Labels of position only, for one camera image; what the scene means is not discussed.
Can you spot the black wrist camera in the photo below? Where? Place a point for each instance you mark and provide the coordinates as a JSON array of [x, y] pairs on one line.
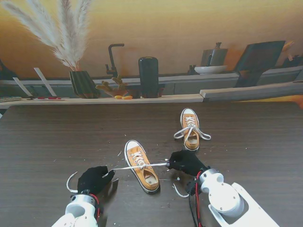
[[100, 209], [191, 185]]

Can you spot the white shoelace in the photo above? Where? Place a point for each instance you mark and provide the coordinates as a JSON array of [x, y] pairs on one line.
[[192, 127], [127, 168]]

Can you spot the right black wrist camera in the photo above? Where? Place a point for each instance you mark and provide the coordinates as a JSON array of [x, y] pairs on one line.
[[191, 185]]

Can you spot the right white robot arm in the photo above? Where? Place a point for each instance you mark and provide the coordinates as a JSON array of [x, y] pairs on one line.
[[232, 198]]

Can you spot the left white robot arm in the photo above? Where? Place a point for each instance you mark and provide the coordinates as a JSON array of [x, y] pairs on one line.
[[75, 210]]

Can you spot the left robot hand black glove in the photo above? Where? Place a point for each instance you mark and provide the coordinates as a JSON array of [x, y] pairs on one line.
[[93, 179]]

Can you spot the right robot hand black glove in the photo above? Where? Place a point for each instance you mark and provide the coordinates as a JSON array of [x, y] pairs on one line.
[[187, 163]]

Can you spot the printed kitchen backdrop banner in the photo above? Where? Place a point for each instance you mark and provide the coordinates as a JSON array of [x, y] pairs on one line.
[[165, 28]]

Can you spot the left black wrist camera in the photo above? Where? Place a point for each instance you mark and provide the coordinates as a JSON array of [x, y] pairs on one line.
[[100, 209]]

